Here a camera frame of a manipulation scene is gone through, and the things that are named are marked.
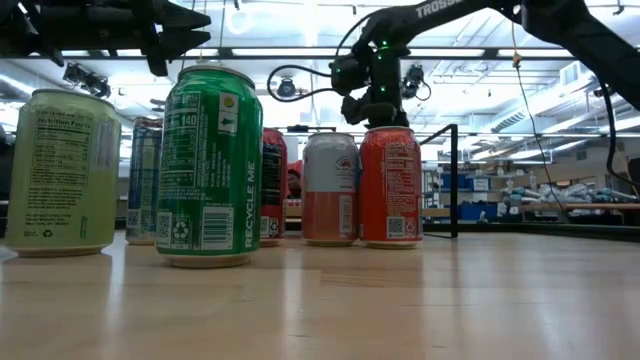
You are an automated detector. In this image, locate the blue storage bin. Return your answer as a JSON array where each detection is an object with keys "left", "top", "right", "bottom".
[
  {"left": 458, "top": 202, "right": 497, "bottom": 222},
  {"left": 442, "top": 173, "right": 491, "bottom": 192}
]

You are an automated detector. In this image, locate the black aluminium table frame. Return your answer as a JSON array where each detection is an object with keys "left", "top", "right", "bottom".
[{"left": 422, "top": 219, "right": 640, "bottom": 245}]

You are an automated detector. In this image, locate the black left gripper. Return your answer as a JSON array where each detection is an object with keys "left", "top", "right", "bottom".
[{"left": 29, "top": 0, "right": 212, "bottom": 77}]

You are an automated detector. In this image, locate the black framed overhead light bar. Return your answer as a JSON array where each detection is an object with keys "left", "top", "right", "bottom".
[{"left": 0, "top": 46, "right": 640, "bottom": 61}]

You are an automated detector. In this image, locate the pink white grapefruit can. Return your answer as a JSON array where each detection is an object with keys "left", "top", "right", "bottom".
[{"left": 301, "top": 131, "right": 362, "bottom": 248}]

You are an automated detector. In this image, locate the black metal shelf frame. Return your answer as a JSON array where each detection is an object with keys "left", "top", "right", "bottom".
[{"left": 419, "top": 123, "right": 460, "bottom": 240}]

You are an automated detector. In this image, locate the slim blue energy drink can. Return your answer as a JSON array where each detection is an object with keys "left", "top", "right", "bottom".
[{"left": 124, "top": 116, "right": 164, "bottom": 246}]

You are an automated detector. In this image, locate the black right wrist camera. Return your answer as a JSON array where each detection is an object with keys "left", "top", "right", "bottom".
[{"left": 342, "top": 92, "right": 370, "bottom": 126}]

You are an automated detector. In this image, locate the green Sprite soda can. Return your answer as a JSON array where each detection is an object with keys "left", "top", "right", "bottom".
[{"left": 154, "top": 63, "right": 264, "bottom": 270}]

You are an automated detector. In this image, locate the pile of wrapped supplies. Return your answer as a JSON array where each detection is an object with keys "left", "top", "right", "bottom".
[{"left": 499, "top": 182, "right": 639, "bottom": 206}]

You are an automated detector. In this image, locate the orange Fanta soda can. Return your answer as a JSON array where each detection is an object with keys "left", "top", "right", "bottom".
[
  {"left": 259, "top": 127, "right": 289, "bottom": 248},
  {"left": 358, "top": 125, "right": 425, "bottom": 250}
]

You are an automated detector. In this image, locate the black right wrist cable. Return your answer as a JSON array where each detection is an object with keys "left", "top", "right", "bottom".
[{"left": 266, "top": 63, "right": 346, "bottom": 104}]

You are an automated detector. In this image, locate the thin hanging yellow cable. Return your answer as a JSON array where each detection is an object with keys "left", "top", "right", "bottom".
[{"left": 509, "top": 22, "right": 566, "bottom": 211}]

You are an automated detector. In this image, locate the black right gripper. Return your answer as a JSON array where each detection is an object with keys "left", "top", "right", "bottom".
[{"left": 367, "top": 101, "right": 410, "bottom": 130}]

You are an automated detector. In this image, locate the light green beverage can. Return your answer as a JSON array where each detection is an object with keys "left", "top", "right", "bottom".
[{"left": 5, "top": 88, "right": 123, "bottom": 259}]

